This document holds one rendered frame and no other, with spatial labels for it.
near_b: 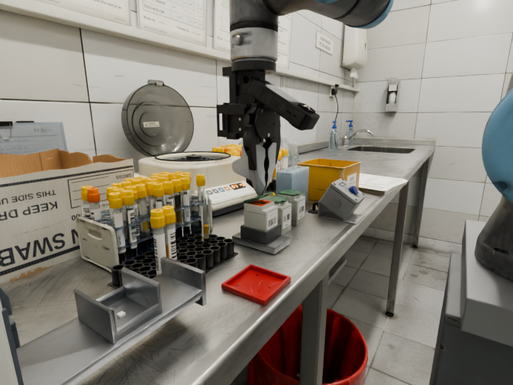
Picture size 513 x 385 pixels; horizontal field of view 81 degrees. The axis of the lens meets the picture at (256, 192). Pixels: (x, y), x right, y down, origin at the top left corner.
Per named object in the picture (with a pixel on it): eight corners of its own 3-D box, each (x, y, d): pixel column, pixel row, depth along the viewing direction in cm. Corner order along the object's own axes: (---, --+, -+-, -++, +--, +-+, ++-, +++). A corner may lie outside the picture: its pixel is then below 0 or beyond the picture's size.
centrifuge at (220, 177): (196, 224, 64) (193, 166, 62) (131, 199, 84) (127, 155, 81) (269, 202, 82) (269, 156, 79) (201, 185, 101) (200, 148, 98)
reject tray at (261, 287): (264, 306, 36) (265, 300, 36) (221, 289, 40) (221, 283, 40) (291, 282, 42) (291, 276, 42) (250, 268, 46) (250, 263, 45)
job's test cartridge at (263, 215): (266, 243, 51) (266, 207, 50) (243, 237, 54) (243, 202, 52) (278, 235, 54) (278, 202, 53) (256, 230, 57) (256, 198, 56)
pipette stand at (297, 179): (296, 217, 69) (298, 173, 67) (269, 211, 73) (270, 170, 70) (313, 206, 77) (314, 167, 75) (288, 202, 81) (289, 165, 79)
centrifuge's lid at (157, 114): (120, 74, 78) (108, 81, 84) (136, 171, 82) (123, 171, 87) (190, 82, 93) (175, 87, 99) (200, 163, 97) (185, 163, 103)
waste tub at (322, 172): (341, 206, 77) (343, 167, 75) (295, 198, 85) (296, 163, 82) (359, 195, 87) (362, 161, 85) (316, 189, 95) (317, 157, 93)
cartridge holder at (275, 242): (274, 255, 50) (275, 234, 49) (232, 243, 55) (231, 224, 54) (290, 244, 54) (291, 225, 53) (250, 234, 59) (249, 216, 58)
